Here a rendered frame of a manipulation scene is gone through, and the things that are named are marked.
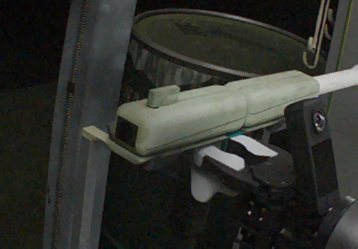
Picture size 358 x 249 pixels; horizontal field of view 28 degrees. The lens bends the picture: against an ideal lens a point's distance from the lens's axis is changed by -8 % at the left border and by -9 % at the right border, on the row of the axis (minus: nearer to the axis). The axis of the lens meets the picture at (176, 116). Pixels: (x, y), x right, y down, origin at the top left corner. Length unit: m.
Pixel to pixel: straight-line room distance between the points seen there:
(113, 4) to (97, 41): 0.05
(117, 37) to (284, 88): 0.20
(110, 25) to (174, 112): 0.19
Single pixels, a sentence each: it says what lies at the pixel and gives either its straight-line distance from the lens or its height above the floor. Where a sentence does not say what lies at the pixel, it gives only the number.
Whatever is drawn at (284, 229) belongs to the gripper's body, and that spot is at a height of 1.05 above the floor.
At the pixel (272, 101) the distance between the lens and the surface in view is 0.84.
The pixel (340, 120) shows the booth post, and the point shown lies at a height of 1.00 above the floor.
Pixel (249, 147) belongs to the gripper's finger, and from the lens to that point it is 0.80.
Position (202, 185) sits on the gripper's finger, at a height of 1.06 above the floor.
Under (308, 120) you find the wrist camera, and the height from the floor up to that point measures 1.17.
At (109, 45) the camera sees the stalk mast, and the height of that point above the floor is 1.15.
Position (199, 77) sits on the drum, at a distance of 1.79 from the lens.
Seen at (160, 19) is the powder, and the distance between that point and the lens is 2.16.
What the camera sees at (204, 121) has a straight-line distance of 0.75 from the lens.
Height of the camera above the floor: 1.40
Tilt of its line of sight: 21 degrees down
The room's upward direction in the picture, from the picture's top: 11 degrees clockwise
